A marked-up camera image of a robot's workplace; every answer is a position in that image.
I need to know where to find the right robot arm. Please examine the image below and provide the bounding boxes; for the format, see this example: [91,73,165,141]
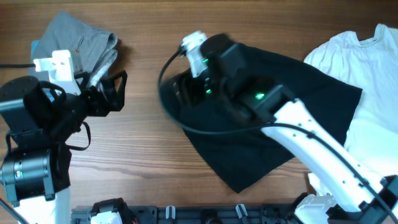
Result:
[175,31,397,223]

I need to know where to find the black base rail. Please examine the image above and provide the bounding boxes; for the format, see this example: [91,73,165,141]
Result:
[70,194,336,224]

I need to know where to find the folded blue garment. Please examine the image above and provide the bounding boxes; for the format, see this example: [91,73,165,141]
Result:
[30,40,40,58]

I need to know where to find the folded grey shorts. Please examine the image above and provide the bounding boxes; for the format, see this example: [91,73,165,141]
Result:
[30,11,118,87]

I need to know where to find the black shorts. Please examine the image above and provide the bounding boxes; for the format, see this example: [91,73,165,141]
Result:
[160,44,362,193]

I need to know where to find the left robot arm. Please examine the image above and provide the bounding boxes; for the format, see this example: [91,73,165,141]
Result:
[1,70,127,223]

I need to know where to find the white t-shirt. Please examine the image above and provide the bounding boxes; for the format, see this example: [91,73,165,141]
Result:
[303,23,398,200]

